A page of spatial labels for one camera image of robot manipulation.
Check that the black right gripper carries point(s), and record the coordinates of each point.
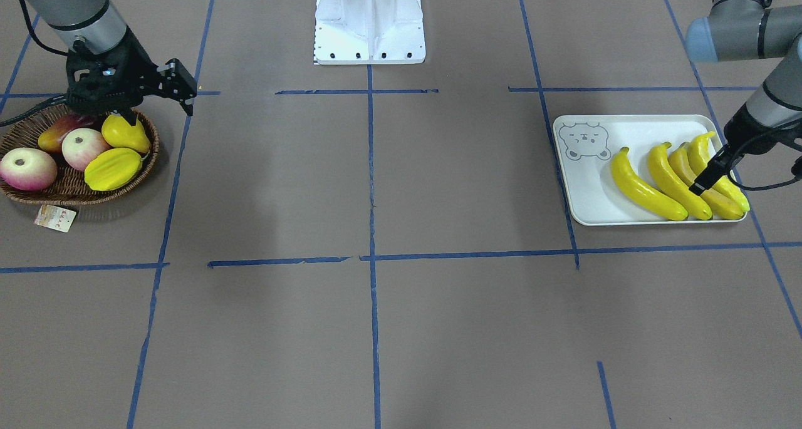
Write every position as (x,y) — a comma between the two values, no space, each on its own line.
(136,58)

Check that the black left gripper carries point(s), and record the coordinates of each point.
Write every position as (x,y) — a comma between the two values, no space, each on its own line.
(743,131)

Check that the yellow banana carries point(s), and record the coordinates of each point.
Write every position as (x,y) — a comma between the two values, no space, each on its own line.
(672,185)
(720,205)
(640,192)
(699,154)

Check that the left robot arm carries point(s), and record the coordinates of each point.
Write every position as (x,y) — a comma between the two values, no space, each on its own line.
(738,30)

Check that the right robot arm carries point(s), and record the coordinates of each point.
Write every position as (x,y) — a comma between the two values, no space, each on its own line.
(98,21)

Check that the woven brown basket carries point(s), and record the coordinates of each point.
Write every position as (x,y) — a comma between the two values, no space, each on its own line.
(69,188)

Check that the pink apple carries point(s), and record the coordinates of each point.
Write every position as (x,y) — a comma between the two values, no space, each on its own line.
(81,146)
(28,169)

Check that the white bear tray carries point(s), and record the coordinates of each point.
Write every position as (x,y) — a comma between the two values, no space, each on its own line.
(586,144)

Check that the red yellow mango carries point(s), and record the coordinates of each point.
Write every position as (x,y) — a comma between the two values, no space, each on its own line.
(52,139)

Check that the paper price tag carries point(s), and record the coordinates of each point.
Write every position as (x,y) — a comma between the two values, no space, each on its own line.
(56,218)

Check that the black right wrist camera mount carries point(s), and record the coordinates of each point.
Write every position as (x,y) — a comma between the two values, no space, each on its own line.
(96,86)

